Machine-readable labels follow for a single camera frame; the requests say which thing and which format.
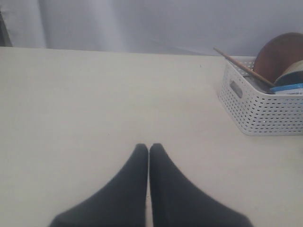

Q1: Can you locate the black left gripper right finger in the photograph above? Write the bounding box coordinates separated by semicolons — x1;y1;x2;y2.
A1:
149;143;252;227

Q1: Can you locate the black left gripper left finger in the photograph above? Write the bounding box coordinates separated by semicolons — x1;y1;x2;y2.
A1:
50;144;149;227

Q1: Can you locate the blue snack bag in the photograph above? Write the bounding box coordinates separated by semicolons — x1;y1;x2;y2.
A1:
270;83;303;95

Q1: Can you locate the cream floral ceramic bowl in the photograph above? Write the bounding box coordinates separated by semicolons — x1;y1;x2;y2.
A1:
274;61;303;87

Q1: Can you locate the brown round plate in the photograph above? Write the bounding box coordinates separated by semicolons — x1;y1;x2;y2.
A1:
253;32;303;83

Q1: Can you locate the white perforated plastic basket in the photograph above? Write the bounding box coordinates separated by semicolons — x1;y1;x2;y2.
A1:
218;61;303;136

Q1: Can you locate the upper wooden chopstick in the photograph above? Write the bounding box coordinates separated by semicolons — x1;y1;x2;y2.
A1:
213;47;275;87

